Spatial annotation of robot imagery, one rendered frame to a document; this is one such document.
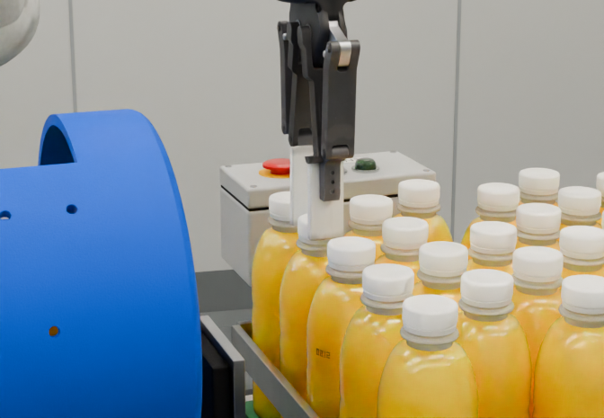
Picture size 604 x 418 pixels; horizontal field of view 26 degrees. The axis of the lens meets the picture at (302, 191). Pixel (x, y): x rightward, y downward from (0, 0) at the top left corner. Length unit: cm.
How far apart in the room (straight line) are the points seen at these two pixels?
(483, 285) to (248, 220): 36
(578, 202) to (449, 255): 22
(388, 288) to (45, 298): 27
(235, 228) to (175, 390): 46
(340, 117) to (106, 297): 29
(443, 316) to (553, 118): 327
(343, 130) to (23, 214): 30
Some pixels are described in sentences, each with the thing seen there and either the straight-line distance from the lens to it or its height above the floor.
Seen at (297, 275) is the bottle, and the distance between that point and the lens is 111.
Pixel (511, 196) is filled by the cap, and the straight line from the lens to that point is 122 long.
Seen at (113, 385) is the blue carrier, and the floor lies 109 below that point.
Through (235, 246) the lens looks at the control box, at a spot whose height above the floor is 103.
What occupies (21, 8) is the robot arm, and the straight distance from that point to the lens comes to 168.
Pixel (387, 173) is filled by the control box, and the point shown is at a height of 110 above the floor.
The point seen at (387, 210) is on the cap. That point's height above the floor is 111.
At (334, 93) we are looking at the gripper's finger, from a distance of 103.
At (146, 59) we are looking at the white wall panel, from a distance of 379.
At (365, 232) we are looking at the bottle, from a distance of 117.
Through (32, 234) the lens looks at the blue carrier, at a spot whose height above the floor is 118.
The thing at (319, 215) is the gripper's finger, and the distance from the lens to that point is 109.
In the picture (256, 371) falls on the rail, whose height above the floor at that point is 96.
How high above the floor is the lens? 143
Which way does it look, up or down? 15 degrees down
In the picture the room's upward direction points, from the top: straight up
